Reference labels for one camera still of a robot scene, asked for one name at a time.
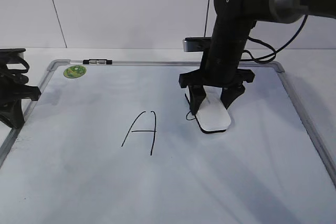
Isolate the white board with aluminium frame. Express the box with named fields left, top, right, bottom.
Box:
left=1, top=61, right=335, bottom=223

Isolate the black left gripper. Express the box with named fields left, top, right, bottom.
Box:
left=1, top=48, right=41, bottom=129

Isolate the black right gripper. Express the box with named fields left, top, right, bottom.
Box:
left=179, top=50, right=255, bottom=115

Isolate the round green magnet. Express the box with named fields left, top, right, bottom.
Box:
left=63, top=65, right=86, bottom=79

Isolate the white board eraser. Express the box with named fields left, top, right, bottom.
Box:
left=194, top=86, right=232, bottom=134

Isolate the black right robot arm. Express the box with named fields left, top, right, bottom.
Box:
left=179, top=0, right=335, bottom=115

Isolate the black and clear hanging clip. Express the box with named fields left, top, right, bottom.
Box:
left=82, top=59, right=113, bottom=65

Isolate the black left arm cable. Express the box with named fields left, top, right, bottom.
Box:
left=5, top=56, right=31, bottom=84

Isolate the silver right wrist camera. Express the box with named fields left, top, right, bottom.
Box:
left=183, top=37, right=211, bottom=52

